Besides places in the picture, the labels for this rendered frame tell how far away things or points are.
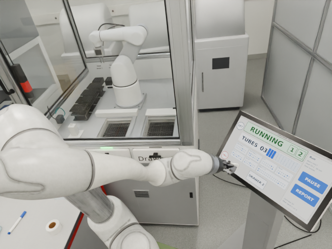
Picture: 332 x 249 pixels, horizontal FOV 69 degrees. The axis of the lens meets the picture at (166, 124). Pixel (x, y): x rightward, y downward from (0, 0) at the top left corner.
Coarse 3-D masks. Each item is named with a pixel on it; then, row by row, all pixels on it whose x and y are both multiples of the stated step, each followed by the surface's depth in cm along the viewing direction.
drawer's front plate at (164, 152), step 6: (138, 150) 148; (144, 150) 147; (150, 150) 147; (156, 150) 146; (162, 150) 146; (168, 150) 145; (174, 150) 144; (138, 156) 151; (144, 156) 150; (162, 156) 149; (168, 156) 148; (144, 162) 154; (150, 162) 153
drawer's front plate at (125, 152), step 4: (100, 152) 153; (104, 152) 152; (108, 152) 152; (112, 152) 151; (116, 152) 151; (120, 152) 151; (124, 152) 150; (128, 152) 150; (124, 156) 152; (128, 156) 152
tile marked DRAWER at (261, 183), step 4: (252, 172) 113; (248, 176) 114; (252, 176) 113; (256, 176) 111; (252, 180) 112; (256, 180) 111; (260, 180) 110; (264, 180) 109; (256, 184) 111; (260, 184) 110; (264, 184) 108; (260, 188) 109
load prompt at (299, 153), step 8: (248, 128) 118; (256, 128) 115; (256, 136) 115; (264, 136) 112; (272, 136) 110; (272, 144) 109; (280, 144) 107; (288, 144) 104; (288, 152) 104; (296, 152) 102; (304, 152) 100
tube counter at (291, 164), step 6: (264, 144) 111; (258, 150) 113; (264, 150) 111; (270, 150) 109; (270, 156) 109; (276, 156) 107; (282, 156) 105; (282, 162) 105; (288, 162) 103; (294, 162) 102; (288, 168) 103; (294, 168) 101
